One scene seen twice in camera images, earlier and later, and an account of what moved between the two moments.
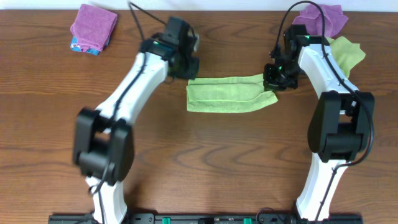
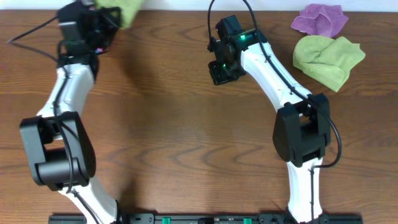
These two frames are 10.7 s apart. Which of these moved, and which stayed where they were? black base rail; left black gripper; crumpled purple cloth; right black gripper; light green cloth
Moved: right black gripper; light green cloth; left black gripper
Stayed: black base rail; crumpled purple cloth
